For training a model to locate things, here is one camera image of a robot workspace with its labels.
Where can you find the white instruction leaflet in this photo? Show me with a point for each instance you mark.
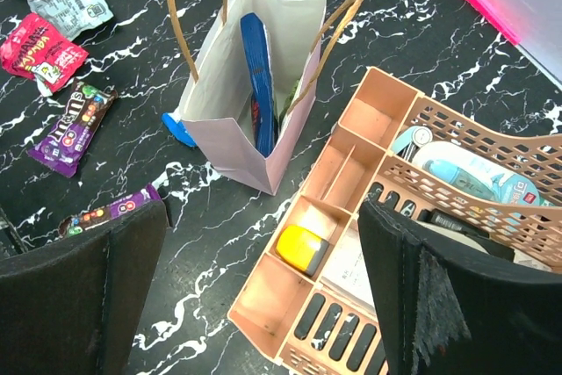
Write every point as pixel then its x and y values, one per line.
pixel 345 271

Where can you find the red himalaya snack packet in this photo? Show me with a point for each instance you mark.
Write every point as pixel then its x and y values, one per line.
pixel 37 51

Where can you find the grey snack packet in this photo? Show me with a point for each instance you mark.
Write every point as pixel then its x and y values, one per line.
pixel 72 17

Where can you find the green snack packet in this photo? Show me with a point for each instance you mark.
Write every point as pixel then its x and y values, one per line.
pixel 287 103

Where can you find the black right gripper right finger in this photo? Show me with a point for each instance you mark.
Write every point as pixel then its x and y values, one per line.
pixel 446 308

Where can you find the blue burts chips bag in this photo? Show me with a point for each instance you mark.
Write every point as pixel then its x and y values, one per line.
pixel 256 47

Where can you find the grey stapler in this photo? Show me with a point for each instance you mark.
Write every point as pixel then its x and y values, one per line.
pixel 481 244

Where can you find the pink tape marker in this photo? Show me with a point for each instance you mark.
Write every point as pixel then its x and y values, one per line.
pixel 480 2

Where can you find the lilac paper bag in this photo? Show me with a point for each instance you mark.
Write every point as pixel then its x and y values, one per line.
pixel 215 105

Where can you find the round metal dial gauge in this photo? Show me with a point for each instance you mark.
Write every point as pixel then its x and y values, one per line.
pixel 410 141

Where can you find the white blue blister pack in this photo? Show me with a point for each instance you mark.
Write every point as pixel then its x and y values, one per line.
pixel 477 176

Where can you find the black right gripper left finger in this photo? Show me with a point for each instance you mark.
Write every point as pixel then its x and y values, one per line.
pixel 73 306

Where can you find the purple m&m's bag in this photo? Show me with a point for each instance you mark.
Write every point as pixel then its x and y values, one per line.
pixel 67 141
pixel 78 223

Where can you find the peach plastic desk organizer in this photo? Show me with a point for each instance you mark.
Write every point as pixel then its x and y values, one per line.
pixel 305 325

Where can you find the blue oreo snack pack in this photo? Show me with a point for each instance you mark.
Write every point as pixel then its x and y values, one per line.
pixel 172 120

